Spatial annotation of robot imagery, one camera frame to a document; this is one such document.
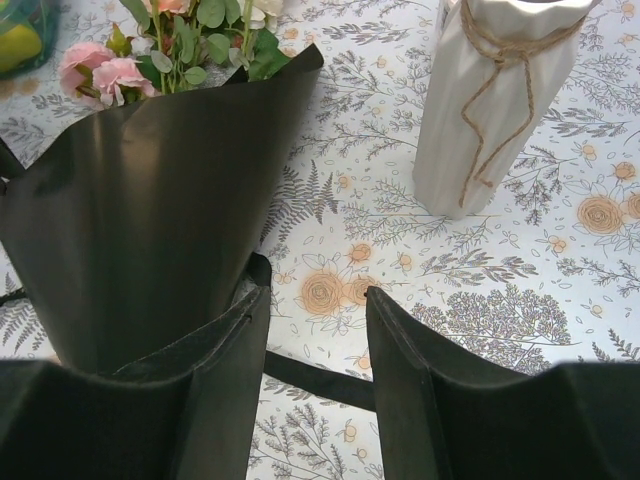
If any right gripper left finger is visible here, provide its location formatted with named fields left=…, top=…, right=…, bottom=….
left=1, top=287, right=269, bottom=479

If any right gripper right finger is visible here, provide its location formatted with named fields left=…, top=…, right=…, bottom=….
left=366, top=287, right=639, bottom=479

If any black paper cone wrapper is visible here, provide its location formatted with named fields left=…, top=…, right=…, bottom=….
left=1, top=46, right=324, bottom=373

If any pink flower bouquet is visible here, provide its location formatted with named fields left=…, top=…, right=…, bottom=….
left=59, top=1, right=289, bottom=109

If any white ceramic vase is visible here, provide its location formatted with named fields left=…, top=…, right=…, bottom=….
left=412, top=1, right=596, bottom=219

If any floral table mat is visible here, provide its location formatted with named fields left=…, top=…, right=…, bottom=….
left=0, top=0, right=640, bottom=480

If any yellow lemon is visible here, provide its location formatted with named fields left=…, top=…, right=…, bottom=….
left=1, top=24, right=42, bottom=73

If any teal plastic fruit basket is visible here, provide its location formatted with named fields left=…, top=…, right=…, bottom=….
left=1, top=0, right=61, bottom=79

